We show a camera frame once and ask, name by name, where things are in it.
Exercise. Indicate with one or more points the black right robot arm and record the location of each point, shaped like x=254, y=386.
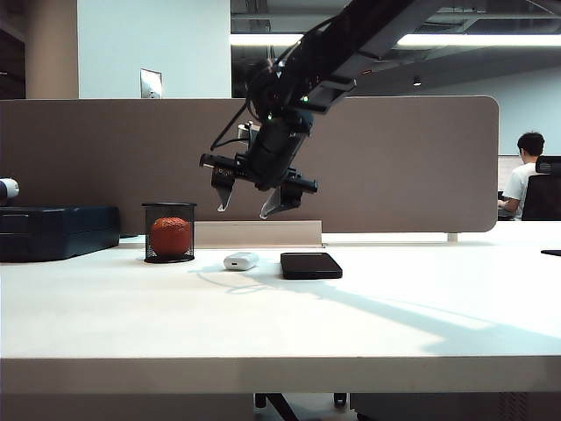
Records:
x=333, y=48

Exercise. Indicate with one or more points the grey desk partition screen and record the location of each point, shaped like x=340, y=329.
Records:
x=109, y=153

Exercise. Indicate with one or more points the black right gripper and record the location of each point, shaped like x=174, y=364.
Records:
x=274, y=153

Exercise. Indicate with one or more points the white monitor screen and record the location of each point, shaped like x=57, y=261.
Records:
x=506, y=172

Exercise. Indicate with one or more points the dark blue plastic case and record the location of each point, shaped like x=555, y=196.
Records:
x=57, y=232

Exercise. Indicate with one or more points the white and blue cylinder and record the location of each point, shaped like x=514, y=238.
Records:
x=8, y=189

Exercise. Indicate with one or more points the flat black object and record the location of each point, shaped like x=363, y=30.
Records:
x=552, y=253

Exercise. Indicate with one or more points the black smartphone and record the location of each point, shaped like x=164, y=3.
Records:
x=311, y=265

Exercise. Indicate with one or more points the black pendant spotlight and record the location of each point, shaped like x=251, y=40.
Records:
x=416, y=81

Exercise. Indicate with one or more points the black desk leg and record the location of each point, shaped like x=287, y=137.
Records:
x=274, y=405

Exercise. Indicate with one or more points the silver wall plate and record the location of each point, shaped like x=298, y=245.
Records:
x=151, y=83

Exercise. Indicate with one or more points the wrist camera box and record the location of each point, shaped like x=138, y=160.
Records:
x=246, y=131

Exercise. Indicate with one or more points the black office chair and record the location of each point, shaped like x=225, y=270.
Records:
x=543, y=197

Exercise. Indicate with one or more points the orange textured ball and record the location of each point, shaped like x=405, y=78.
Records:
x=171, y=237

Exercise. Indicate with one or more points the long ceiling light strip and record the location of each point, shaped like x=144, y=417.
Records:
x=482, y=40

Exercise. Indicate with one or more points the white partition bracket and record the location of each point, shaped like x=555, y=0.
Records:
x=452, y=238

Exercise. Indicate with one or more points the black mesh pen holder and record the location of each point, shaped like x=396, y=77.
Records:
x=168, y=210

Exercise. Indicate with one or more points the person in white shirt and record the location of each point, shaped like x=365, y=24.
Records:
x=521, y=184

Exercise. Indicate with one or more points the black caster wheel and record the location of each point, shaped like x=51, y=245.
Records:
x=339, y=399

